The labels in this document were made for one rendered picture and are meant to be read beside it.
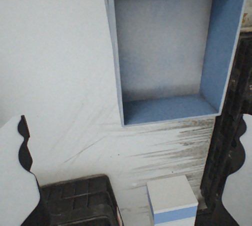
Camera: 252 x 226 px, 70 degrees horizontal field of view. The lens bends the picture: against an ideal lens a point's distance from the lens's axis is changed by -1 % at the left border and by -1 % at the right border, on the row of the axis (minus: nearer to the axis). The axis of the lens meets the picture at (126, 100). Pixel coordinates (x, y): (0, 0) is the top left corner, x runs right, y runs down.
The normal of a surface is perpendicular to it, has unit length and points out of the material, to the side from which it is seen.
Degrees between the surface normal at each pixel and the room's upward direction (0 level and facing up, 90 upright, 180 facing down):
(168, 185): 90
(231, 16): 90
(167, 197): 90
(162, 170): 0
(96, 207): 90
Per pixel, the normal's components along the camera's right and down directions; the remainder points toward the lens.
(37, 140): 0.12, 0.49
